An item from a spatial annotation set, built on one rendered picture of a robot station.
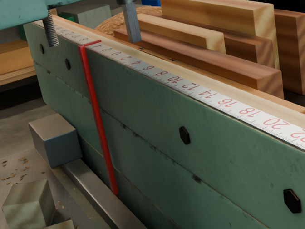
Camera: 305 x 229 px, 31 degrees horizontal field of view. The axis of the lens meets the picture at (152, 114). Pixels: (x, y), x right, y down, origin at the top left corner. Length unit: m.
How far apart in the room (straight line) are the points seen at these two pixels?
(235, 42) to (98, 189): 0.20
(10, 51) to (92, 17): 0.57
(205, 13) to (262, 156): 0.25
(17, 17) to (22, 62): 3.05
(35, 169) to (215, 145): 0.37
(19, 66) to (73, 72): 2.90
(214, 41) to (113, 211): 0.17
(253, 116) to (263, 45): 0.15
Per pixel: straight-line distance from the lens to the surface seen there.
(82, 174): 0.57
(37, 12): 0.38
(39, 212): 0.51
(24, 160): 0.68
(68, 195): 0.57
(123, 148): 0.46
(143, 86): 0.37
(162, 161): 0.38
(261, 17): 0.43
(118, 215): 0.48
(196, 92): 0.31
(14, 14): 0.38
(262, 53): 0.41
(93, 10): 3.56
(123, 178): 0.49
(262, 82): 0.35
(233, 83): 0.37
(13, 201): 0.51
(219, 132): 0.29
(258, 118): 0.27
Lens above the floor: 1.06
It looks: 21 degrees down
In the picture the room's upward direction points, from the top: 11 degrees counter-clockwise
